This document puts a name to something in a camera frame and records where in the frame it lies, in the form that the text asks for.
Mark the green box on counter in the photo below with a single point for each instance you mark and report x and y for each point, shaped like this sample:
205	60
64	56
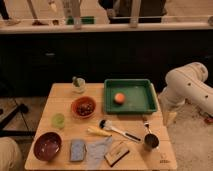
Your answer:
84	20

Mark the orange apple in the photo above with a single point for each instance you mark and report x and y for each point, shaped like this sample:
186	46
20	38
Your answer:
119	98

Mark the grey cloth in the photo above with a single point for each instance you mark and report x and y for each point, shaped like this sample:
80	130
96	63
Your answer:
96	151

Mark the glass with green plant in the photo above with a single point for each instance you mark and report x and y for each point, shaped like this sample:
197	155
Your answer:
78	84

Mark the purple bowl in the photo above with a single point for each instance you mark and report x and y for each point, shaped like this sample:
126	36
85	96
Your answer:
47	146

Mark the blue sponge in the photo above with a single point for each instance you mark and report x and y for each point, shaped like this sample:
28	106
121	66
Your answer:
77	150

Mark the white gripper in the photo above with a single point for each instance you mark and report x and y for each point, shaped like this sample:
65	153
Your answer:
167	105

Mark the small green cup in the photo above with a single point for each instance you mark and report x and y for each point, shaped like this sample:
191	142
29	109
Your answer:
58	121

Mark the metal spoon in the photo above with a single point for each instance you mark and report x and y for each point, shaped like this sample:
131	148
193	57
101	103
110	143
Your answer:
146	124

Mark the orange bowl with food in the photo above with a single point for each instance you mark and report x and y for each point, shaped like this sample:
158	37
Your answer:
83	107

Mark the metal cup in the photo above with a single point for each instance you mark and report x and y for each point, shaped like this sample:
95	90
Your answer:
151	142

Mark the wooden block with black edge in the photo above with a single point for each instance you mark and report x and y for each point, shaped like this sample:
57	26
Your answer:
116	153

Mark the black chair base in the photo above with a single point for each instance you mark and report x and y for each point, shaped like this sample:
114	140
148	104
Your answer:
23	109

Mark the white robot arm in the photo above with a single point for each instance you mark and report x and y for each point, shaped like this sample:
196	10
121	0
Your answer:
186	82

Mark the green plastic tray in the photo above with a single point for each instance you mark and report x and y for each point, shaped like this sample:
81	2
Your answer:
139	96

